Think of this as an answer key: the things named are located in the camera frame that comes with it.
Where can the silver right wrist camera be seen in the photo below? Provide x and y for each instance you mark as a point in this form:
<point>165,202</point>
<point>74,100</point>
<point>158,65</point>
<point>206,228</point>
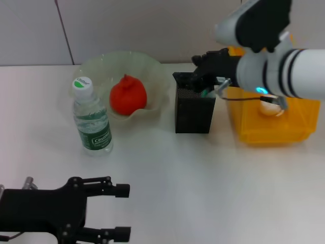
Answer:
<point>254,23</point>

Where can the green glass fruit plate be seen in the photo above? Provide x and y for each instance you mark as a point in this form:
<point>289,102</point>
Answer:
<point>142,68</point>

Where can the orange fruit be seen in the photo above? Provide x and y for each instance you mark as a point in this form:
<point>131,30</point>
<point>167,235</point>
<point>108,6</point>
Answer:
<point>127,96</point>

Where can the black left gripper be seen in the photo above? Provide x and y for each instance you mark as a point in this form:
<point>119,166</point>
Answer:
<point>43,211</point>

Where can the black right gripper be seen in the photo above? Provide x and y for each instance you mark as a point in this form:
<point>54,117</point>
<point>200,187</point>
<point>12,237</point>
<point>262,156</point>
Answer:
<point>221,66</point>

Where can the black mesh pen holder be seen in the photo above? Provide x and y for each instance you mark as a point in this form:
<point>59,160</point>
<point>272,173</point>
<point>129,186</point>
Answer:
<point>194,114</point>

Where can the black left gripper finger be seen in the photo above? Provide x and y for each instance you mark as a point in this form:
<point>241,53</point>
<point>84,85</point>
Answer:
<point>122,233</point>
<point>122,190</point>

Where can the white paper ball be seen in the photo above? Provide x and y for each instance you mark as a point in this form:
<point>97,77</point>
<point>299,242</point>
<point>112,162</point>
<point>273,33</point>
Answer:
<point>269,109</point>

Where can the yellow plastic bin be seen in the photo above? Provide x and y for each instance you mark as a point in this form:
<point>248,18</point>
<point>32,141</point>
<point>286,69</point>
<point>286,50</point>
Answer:
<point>279,122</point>

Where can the green utility knife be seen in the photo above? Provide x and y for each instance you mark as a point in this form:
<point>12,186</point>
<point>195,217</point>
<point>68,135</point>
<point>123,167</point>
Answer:
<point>205,92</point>

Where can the water bottle with green label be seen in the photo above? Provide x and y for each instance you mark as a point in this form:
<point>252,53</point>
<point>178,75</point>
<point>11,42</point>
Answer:
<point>94,127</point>

